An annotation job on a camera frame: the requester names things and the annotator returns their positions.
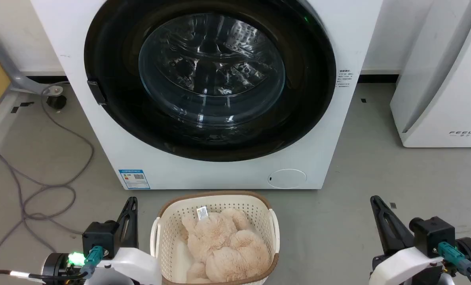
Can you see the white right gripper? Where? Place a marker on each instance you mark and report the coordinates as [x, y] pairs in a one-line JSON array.
[[401, 267]]

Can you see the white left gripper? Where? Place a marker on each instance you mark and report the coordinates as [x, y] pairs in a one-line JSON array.
[[132, 267]]

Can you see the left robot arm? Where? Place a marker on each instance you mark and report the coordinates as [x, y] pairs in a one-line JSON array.
[[55, 266]]

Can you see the white front-load washing machine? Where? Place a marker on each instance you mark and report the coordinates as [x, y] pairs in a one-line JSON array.
[[219, 174]]

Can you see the black round glass washer door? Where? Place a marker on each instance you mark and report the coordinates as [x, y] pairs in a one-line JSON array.
[[113, 59]]

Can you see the blue energy label sticker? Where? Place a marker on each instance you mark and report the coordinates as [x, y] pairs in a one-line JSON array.
[[134, 179]]

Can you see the white plush toy tag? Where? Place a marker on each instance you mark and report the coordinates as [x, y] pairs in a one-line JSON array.
[[202, 213]]

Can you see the cream perforated laundry basket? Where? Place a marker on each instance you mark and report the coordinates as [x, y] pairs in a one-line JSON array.
[[219, 201]]

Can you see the beige plush teddy bear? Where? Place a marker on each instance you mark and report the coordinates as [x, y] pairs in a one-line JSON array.
[[227, 249]]

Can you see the oval white filter cover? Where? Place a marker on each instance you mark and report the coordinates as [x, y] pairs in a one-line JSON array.
[[287, 179]]

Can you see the black round foot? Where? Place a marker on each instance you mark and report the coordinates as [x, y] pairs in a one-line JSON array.
[[56, 102]]

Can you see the white air purifier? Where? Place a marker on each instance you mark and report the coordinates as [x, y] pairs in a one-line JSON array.
[[449, 99]]

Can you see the white text warning sticker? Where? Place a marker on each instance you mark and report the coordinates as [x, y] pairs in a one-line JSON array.
[[345, 78]]

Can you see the grey metal support leg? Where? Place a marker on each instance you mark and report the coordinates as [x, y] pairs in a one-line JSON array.
[[18, 83]]

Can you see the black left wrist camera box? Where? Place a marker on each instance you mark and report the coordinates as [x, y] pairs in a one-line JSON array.
[[99, 237]]

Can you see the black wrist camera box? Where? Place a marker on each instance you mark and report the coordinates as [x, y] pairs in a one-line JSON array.
[[99, 237], [431, 235]]

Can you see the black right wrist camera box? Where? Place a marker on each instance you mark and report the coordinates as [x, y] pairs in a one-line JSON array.
[[431, 235]]

